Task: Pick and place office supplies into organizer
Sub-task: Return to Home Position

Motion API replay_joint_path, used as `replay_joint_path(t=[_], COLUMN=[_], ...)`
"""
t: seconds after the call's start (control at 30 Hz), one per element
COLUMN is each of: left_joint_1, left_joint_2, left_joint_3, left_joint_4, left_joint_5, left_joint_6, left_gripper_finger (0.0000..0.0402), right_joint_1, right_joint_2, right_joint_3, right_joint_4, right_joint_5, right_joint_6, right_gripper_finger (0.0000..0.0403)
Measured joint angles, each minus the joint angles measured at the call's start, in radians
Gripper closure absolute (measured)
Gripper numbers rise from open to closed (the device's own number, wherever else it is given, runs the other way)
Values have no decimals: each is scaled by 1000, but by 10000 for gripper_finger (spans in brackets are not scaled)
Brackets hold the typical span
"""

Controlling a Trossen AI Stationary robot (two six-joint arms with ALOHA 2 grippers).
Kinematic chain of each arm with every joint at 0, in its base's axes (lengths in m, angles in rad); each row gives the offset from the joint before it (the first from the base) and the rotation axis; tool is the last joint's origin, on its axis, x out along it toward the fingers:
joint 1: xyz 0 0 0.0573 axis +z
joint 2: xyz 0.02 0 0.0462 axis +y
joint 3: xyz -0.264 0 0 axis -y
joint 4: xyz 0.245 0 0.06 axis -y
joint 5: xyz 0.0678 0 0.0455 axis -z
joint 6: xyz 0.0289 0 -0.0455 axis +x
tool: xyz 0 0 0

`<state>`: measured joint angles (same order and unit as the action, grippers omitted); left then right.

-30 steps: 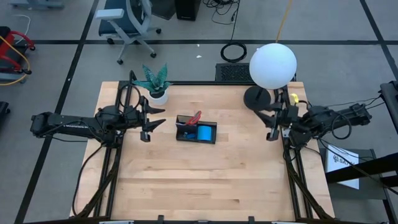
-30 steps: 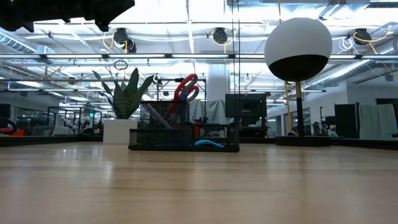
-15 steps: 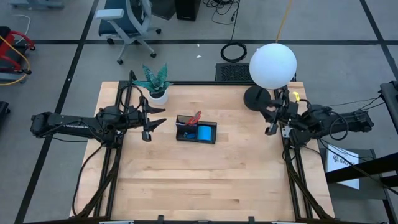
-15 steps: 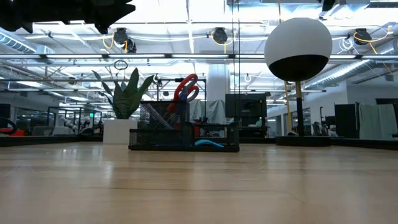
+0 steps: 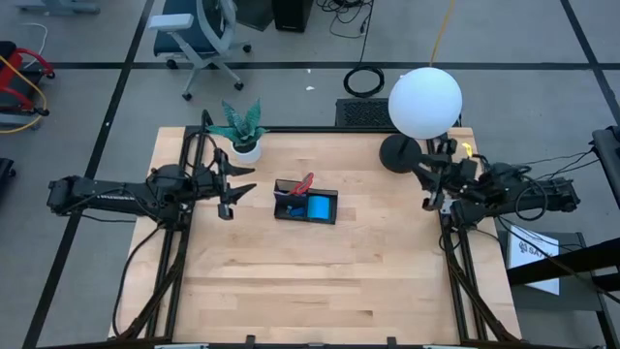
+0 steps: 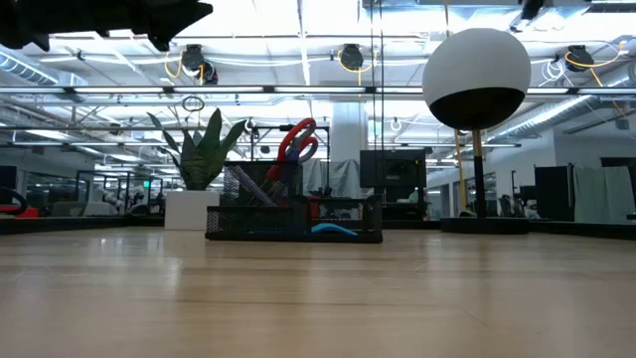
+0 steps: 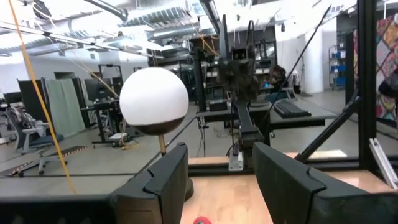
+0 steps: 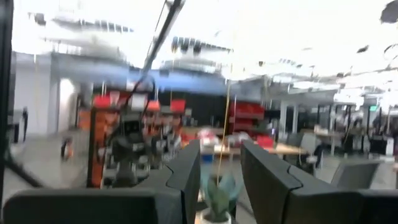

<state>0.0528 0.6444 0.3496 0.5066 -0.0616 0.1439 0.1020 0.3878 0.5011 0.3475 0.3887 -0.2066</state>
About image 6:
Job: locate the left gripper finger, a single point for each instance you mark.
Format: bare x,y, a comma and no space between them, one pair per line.
169,15

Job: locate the grey marker with blue cap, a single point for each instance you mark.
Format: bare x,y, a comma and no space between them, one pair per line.
294,155

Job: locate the black mesh desk organizer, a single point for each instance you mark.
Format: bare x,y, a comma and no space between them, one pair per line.
248,224

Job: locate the blue sticky note pad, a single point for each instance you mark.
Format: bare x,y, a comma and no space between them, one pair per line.
333,229

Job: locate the white globe lamp black stand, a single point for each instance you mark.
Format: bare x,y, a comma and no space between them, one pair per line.
476,64

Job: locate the snake plant in white pot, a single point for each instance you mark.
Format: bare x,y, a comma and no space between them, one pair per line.
201,159

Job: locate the black cabinet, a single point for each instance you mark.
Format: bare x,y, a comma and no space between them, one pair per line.
554,194

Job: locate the red cart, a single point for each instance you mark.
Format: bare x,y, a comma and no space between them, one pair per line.
30,212

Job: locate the white cloth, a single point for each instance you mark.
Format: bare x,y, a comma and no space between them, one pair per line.
603,194

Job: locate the black monitor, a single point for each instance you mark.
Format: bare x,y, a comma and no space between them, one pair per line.
392,169

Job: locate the grey cloth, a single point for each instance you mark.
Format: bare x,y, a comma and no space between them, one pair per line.
343,179

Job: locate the black background rig frame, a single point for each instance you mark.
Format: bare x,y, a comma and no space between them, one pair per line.
268,127
119,172

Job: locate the black aluminium frame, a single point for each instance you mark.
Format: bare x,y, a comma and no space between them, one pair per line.
74,224

